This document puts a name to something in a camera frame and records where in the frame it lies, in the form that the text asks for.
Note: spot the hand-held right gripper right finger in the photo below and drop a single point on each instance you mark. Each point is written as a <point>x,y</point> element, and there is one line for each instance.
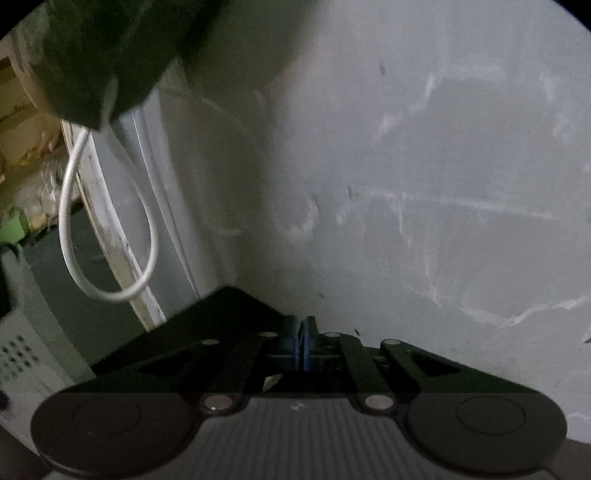
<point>310,350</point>

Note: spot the wooden shelf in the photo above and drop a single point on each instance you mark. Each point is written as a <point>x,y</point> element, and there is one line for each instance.
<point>23,115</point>

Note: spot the grey appliance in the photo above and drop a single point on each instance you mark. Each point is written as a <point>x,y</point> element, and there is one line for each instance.
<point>69,304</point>

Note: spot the white perforated plastic basket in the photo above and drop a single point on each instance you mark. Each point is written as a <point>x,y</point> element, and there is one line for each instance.
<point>41,323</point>

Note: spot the plastic bag of dried leaves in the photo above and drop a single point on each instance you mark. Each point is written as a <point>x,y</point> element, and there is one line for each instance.
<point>92,55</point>

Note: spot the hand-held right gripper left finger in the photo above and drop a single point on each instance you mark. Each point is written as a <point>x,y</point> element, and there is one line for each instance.
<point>296,350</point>

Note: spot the green container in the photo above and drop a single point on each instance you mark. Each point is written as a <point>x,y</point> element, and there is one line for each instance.
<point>11,228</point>

